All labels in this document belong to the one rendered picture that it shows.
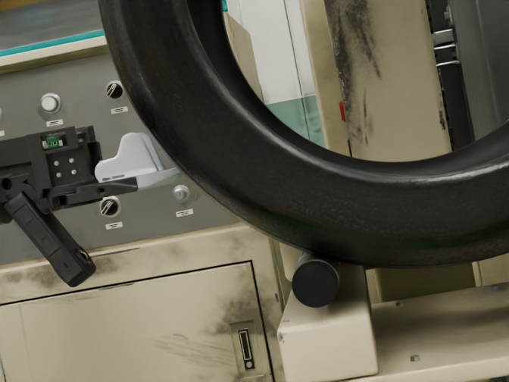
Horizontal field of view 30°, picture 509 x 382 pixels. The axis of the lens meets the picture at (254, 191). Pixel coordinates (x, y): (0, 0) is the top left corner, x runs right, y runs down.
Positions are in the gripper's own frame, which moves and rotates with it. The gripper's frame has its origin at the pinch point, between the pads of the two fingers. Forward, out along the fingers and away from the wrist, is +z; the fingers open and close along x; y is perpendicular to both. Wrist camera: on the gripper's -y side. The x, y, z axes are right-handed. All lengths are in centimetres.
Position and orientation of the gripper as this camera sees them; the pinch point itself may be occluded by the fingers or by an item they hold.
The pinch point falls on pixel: (177, 177)
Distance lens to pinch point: 98.7
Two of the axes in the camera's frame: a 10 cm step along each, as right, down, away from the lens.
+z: 9.8, -1.8, -1.1
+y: -1.9, -9.8, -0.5
